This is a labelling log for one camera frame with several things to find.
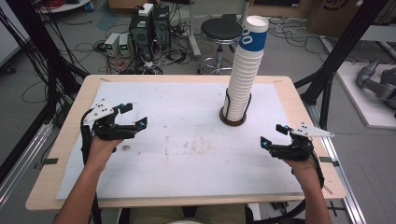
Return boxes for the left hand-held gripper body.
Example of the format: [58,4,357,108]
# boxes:
[81,98,138,142]

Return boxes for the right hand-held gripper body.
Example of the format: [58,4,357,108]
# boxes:
[268,121,335,162]

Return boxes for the black wire cup holder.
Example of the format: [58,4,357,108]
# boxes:
[219,88,252,127]

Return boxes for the stack of white paper cups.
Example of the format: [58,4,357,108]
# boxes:
[222,46,264,122]

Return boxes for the blue banded single paper cup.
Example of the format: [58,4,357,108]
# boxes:
[238,15,270,53]

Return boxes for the person's right hand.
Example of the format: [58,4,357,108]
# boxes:
[281,156,322,185]

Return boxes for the person's left hand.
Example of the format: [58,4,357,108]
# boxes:
[86,135,123,171]

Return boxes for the grey power supply unit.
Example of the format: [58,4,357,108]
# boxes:
[118,33,132,58]
[104,32,121,58]

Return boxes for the black computer tower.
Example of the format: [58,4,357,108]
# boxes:
[151,5,172,50]
[128,12,154,61]

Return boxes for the white floor board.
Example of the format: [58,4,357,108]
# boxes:
[335,61,396,130]

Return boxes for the grey metal stand leg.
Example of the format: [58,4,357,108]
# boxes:
[186,0,203,61]

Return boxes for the white box on computer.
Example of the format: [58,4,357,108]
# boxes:
[137,3,155,17]

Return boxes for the person's legs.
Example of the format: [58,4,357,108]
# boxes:
[128,203,248,224]

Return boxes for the black round stool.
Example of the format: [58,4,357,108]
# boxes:
[197,18,244,76]

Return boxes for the cardboard box with black logo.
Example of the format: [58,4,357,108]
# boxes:
[306,0,369,39]

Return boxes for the aluminium rail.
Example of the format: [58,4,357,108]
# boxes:
[0,122,54,208]
[305,102,369,224]

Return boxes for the black metal frame stand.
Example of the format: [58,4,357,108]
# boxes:
[0,0,90,185]
[293,0,390,130]

